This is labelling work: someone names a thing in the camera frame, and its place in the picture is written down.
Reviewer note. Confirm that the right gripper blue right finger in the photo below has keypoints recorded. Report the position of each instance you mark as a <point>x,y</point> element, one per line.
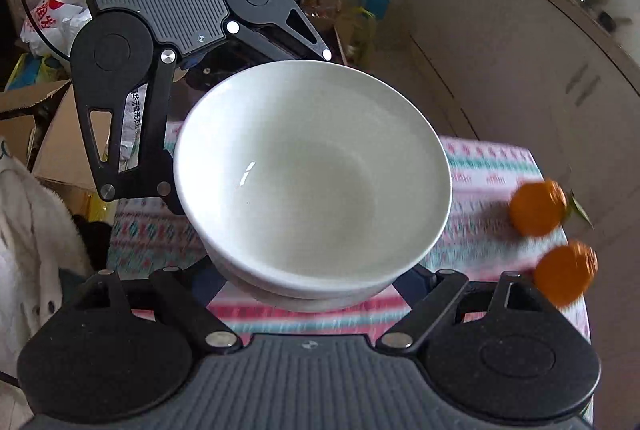
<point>414,285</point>

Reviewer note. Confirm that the white floral bowl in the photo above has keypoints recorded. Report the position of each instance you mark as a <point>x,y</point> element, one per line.
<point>310,299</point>
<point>312,179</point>

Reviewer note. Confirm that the white sleeve forearm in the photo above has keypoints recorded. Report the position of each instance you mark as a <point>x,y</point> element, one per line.
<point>39,240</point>

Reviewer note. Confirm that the orange without leaf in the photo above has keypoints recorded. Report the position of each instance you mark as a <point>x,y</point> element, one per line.
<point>565,273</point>

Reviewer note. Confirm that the white red plastic bag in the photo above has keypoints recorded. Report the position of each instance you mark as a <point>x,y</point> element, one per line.
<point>61,20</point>

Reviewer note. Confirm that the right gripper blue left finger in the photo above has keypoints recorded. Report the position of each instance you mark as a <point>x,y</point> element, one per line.
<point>205,281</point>

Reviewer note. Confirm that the blue plastic jug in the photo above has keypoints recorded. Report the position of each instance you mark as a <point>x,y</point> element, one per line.
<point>377,7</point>

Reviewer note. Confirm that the orange with leaf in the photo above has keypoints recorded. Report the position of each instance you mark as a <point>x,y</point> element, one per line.
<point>536,209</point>

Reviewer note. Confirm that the patterned tablecloth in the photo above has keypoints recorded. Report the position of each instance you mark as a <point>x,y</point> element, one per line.
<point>478,240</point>

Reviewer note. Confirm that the white kitchen cabinets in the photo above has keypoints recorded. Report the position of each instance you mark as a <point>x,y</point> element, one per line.
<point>525,73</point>

